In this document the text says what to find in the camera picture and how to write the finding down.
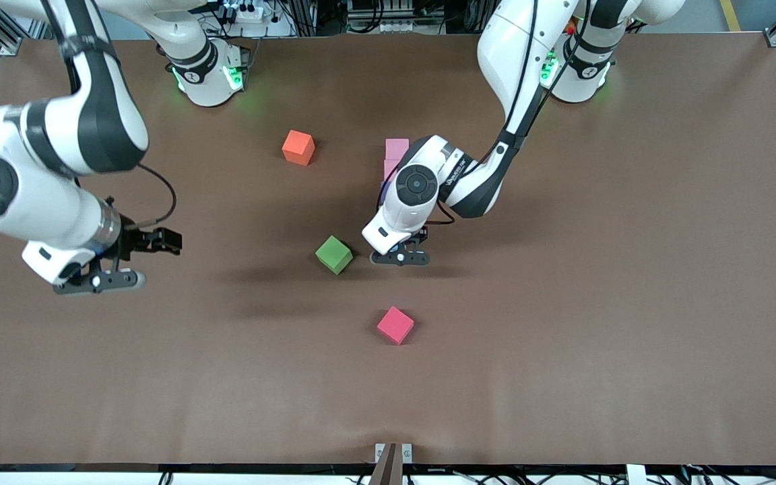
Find green foam cube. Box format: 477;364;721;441
315;235;354;276

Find red pink foam cube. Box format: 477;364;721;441
377;306;416;346

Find orange foam cube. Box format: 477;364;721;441
282;130;317;167

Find brown table cover sheet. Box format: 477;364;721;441
0;32;776;467

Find metal equipment rack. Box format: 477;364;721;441
344;0;422;33

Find white power strip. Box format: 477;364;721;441
223;3;267;24

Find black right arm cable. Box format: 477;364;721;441
41;0;179;230

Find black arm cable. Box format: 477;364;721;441
428;0;544;226
41;0;179;230

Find metal mounting bracket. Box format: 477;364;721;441
375;443;414;465

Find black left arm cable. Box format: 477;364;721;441
428;0;544;226

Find brown upright post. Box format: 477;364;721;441
369;443;403;485

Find tangled black cables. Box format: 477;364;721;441
681;453;776;485

